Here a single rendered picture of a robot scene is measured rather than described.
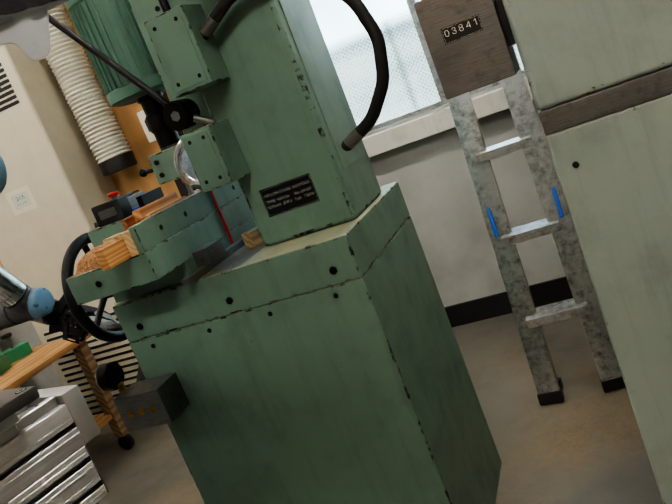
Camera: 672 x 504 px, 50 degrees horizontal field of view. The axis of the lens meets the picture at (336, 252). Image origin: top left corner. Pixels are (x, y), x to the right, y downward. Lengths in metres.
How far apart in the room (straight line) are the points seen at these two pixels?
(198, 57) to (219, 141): 0.16
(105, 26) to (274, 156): 0.46
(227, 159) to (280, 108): 0.15
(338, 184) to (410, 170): 1.41
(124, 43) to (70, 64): 1.54
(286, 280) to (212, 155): 0.28
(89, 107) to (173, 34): 1.73
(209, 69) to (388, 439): 0.81
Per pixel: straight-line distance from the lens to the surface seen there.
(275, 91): 1.45
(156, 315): 1.59
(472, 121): 2.08
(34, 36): 0.76
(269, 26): 1.44
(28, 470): 1.19
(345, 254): 1.35
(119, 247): 1.43
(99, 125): 3.13
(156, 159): 1.69
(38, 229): 3.29
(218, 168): 1.43
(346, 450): 1.55
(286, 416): 1.56
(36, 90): 3.21
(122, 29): 1.65
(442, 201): 2.84
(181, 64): 1.44
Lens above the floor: 1.04
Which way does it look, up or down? 12 degrees down
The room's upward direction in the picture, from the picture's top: 22 degrees counter-clockwise
